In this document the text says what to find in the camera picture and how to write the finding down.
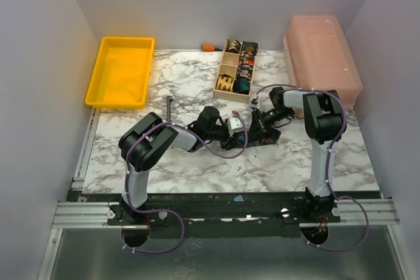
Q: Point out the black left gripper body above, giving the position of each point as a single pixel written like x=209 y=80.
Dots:
x=218 y=134

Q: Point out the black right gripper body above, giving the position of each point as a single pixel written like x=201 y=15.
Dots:
x=259 y=126

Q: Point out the navy floral necktie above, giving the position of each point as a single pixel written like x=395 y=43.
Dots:
x=264 y=139

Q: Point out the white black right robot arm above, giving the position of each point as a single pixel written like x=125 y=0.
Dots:
x=325 y=121

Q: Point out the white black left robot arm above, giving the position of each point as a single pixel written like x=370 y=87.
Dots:
x=146 y=143

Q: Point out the dark green rolled tie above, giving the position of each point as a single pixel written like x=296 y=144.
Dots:
x=241 y=86

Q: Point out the yellow beetle print rolled tie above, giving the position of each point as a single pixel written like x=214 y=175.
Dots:
x=225 y=83

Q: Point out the metal rod tool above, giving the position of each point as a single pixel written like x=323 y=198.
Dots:
x=168 y=103

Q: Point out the dark rose print rolled tie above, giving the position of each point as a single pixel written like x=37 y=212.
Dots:
x=245 y=71

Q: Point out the wooden compartment organizer box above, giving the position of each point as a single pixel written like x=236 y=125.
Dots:
x=228 y=66

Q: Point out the red floral rolled tie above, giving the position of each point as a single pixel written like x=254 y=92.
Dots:
x=247 y=58

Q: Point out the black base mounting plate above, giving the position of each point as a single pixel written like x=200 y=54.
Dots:
x=220 y=215

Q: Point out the green yellow rolled tie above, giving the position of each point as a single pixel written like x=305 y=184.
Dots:
x=251 y=47

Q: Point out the cream brown rolled tie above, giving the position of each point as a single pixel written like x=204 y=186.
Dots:
x=232 y=46

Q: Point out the pink plastic storage box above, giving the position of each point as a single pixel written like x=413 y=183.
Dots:
x=317 y=56

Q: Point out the yellow plastic tray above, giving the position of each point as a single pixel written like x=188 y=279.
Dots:
x=121 y=73

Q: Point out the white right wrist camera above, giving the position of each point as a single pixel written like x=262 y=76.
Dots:
x=255 y=104

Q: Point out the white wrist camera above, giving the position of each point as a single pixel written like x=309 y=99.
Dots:
x=235 y=124
x=255 y=104

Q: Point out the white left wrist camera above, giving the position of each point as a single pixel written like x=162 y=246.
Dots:
x=235 y=124

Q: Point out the orange handled screwdriver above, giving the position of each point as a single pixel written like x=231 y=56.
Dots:
x=210 y=48

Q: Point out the aluminium extrusion rail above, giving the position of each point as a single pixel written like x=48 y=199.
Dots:
x=69 y=215

